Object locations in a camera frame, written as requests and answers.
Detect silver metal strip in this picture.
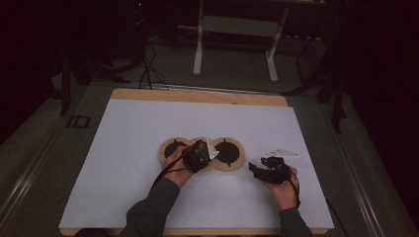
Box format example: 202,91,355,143
149,83,281,97

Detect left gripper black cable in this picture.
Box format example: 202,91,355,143
151,144,196,191

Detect metal floor rail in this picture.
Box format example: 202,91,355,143
320,103,385,237
0,119,68,226

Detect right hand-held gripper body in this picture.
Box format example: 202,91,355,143
261,147,300,186

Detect person's right hand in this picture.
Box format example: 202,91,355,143
263,167,299,211

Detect person's left hand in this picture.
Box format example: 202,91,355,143
162,145,196,189

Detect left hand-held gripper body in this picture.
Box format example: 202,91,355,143
182,137,220,174

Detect white metal stand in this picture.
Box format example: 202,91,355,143
192,0,291,83

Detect wooden peanut-shaped puzzle board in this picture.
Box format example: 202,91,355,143
158,136,246,173

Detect black floor cables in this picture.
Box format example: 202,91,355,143
137,40,171,92

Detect black metal stand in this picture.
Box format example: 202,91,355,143
281,33,349,134
58,53,131,117

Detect white table mat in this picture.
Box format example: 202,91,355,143
58,98,335,230

